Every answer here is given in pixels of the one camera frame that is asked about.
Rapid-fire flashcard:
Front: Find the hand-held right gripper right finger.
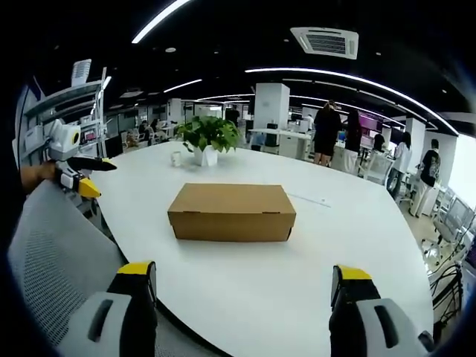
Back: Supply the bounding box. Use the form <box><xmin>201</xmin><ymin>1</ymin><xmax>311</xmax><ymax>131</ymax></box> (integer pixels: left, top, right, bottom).
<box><xmin>328</xmin><ymin>264</ymin><xmax>432</xmax><ymax>357</ymax></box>

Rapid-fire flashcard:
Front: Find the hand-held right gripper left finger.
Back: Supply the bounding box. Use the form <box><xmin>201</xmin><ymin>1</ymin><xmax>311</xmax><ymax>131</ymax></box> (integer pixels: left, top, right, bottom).
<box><xmin>60</xmin><ymin>260</ymin><xmax>158</xmax><ymax>357</ymax></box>

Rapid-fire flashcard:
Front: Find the brown cardboard shoe box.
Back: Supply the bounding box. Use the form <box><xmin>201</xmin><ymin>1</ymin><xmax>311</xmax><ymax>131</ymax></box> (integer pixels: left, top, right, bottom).
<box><xmin>167</xmin><ymin>182</ymin><xmax>298</xmax><ymax>243</ymax></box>

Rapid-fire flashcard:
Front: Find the person's left hand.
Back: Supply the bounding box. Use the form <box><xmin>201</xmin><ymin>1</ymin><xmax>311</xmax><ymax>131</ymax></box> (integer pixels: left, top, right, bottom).
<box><xmin>20</xmin><ymin>162</ymin><xmax>57</xmax><ymax>194</ymax></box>

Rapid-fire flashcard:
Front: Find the white metal shelf rack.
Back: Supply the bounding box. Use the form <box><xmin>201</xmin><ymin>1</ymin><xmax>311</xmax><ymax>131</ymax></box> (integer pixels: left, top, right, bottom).
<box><xmin>22</xmin><ymin>58</ymin><xmax>112</xmax><ymax>164</ymax></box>

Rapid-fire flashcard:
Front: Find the grey mesh office chair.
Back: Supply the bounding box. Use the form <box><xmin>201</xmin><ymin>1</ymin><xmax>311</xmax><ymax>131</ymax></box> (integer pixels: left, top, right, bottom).
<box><xmin>7</xmin><ymin>180</ymin><xmax>209</xmax><ymax>357</ymax></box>

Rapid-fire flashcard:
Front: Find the white office chair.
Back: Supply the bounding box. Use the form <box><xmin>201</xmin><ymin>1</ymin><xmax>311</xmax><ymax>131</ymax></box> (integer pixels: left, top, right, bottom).
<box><xmin>422</xmin><ymin>208</ymin><xmax>473</xmax><ymax>267</ymax></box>

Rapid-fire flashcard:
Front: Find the green potted plant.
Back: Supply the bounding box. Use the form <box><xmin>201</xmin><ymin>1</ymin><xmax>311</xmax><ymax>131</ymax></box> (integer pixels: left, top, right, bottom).
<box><xmin>174</xmin><ymin>115</ymin><xmax>242</xmax><ymax>167</ymax></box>

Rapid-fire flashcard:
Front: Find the white standing desk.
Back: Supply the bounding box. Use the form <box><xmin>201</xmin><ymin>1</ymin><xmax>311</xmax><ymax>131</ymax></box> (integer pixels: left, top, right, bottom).
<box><xmin>248</xmin><ymin>127</ymin><xmax>317</xmax><ymax>161</ymax></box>

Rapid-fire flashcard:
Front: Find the white ceiling air conditioner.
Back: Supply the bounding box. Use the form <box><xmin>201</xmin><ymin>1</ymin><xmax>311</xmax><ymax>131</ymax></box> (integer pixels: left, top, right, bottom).
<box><xmin>290</xmin><ymin>25</ymin><xmax>360</xmax><ymax>61</ymax></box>

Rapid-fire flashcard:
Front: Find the black cable bundle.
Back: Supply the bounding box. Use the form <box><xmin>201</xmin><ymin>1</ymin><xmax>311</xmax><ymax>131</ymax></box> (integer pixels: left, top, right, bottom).
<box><xmin>427</xmin><ymin>262</ymin><xmax>466</xmax><ymax>335</ymax></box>

